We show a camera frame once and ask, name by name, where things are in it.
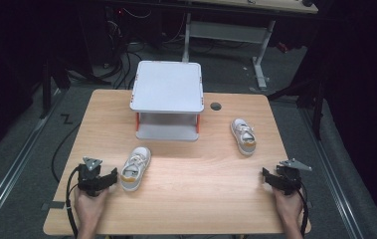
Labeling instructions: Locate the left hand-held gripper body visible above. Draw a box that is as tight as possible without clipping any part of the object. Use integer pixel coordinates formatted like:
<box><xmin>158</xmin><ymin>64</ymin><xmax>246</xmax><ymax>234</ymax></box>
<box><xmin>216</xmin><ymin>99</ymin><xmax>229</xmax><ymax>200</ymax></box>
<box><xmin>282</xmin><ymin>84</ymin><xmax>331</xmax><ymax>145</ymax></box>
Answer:
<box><xmin>76</xmin><ymin>156</ymin><xmax>104</xmax><ymax>197</ymax></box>

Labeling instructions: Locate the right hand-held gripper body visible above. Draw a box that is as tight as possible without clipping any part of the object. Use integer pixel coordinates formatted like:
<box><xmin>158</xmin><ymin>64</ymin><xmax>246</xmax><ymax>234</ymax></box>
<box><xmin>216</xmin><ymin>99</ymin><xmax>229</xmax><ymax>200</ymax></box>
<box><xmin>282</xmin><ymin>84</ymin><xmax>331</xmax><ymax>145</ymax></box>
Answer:
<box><xmin>274</xmin><ymin>157</ymin><xmax>313</xmax><ymax>196</ymax></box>

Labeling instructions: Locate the white sneaker with orange heel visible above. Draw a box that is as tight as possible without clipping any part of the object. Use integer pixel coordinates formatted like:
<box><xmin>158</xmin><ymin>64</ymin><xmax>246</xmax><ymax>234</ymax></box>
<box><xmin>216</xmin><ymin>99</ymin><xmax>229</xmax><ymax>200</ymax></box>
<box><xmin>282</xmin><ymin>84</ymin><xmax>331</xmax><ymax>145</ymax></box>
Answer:
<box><xmin>119</xmin><ymin>146</ymin><xmax>152</xmax><ymax>193</ymax></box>
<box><xmin>230</xmin><ymin>118</ymin><xmax>258</xmax><ymax>157</ymax></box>

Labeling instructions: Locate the white two-tier shoe rack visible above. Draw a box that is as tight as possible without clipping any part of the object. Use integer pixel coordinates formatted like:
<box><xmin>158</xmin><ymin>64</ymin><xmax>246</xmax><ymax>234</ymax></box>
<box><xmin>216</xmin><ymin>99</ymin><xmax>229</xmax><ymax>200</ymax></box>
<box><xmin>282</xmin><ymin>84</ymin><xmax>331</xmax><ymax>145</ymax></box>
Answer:
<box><xmin>129</xmin><ymin>60</ymin><xmax>206</xmax><ymax>143</ymax></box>

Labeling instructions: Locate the person's left hand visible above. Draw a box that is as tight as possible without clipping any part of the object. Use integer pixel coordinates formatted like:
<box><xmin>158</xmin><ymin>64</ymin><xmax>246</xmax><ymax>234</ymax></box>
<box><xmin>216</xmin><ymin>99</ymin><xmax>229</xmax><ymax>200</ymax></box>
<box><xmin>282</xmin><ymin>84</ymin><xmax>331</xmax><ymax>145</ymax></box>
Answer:
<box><xmin>74</xmin><ymin>186</ymin><xmax>109</xmax><ymax>227</ymax></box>

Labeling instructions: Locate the person's right hand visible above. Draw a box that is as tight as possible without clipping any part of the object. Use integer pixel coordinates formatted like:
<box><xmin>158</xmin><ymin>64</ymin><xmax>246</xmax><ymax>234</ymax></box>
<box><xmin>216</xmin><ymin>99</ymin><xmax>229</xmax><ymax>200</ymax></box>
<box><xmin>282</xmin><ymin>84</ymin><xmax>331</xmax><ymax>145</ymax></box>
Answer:
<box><xmin>271</xmin><ymin>186</ymin><xmax>305</xmax><ymax>227</ymax></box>

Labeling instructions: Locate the grey tape patch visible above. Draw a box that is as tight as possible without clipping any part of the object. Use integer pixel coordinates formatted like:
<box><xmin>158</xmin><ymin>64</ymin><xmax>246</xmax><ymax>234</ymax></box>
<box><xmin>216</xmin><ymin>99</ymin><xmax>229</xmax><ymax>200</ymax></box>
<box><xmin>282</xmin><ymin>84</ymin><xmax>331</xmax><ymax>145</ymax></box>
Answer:
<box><xmin>41</xmin><ymin>200</ymin><xmax>67</xmax><ymax>211</ymax></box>

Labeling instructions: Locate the black metal stand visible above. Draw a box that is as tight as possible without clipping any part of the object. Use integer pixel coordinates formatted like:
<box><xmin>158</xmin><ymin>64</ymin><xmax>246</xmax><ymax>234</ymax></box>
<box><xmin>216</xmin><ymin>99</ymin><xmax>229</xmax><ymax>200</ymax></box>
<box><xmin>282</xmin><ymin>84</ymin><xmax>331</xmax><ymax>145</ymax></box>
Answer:
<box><xmin>267</xmin><ymin>74</ymin><xmax>327</xmax><ymax>141</ymax></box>
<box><xmin>39</xmin><ymin>58</ymin><xmax>73</xmax><ymax>120</ymax></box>

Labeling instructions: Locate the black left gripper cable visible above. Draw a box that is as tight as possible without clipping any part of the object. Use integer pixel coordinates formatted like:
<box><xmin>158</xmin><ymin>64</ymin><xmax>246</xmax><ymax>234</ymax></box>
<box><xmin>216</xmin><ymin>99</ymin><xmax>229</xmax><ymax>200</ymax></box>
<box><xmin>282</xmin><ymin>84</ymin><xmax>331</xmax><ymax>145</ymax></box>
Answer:
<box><xmin>65</xmin><ymin>165</ymin><xmax>82</xmax><ymax>239</ymax></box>

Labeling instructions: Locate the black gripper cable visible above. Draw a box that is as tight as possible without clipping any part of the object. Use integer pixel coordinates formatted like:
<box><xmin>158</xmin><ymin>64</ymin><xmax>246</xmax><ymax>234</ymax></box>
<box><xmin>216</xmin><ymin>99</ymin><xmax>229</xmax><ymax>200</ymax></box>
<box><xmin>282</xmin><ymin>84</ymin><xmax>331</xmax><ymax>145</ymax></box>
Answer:
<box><xmin>65</xmin><ymin>165</ymin><xmax>82</xmax><ymax>239</ymax></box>
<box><xmin>295</xmin><ymin>180</ymin><xmax>310</xmax><ymax>237</ymax></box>

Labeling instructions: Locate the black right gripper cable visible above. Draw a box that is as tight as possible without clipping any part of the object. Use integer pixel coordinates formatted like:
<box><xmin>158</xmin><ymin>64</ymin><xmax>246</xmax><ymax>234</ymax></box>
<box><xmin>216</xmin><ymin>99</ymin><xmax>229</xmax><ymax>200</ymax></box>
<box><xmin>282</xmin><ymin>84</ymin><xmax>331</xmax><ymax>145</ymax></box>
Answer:
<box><xmin>295</xmin><ymin>180</ymin><xmax>310</xmax><ymax>237</ymax></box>

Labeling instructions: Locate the metal floor rail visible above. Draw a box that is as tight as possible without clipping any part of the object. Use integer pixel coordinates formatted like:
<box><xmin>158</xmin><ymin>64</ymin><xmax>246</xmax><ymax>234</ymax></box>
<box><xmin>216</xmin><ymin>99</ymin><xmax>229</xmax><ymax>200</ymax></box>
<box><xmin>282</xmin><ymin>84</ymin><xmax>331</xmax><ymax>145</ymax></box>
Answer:
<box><xmin>298</xmin><ymin>109</ymin><xmax>357</xmax><ymax>239</ymax></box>
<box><xmin>0</xmin><ymin>94</ymin><xmax>63</xmax><ymax>232</ymax></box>

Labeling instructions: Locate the black floor cable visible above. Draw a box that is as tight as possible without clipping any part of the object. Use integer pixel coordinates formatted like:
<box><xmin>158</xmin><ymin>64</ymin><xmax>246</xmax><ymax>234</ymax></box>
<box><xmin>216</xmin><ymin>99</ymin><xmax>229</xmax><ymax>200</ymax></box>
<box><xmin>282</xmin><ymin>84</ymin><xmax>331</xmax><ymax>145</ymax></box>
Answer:
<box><xmin>50</xmin><ymin>121</ymin><xmax>82</xmax><ymax>183</ymax></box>

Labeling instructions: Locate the bundle of black cables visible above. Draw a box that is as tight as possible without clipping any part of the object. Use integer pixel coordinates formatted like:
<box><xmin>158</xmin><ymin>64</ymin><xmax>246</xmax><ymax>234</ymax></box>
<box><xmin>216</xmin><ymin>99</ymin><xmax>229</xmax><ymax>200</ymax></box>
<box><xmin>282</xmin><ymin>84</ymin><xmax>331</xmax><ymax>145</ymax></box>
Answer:
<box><xmin>102</xmin><ymin>6</ymin><xmax>145</xmax><ymax>91</ymax></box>

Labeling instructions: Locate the wooden desk with white frame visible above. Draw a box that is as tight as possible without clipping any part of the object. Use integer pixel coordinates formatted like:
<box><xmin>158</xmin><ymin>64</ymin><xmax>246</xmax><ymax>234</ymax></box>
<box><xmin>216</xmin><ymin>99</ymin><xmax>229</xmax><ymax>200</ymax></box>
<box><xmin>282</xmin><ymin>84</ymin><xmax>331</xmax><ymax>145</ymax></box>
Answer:
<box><xmin>179</xmin><ymin>0</ymin><xmax>319</xmax><ymax>92</ymax></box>

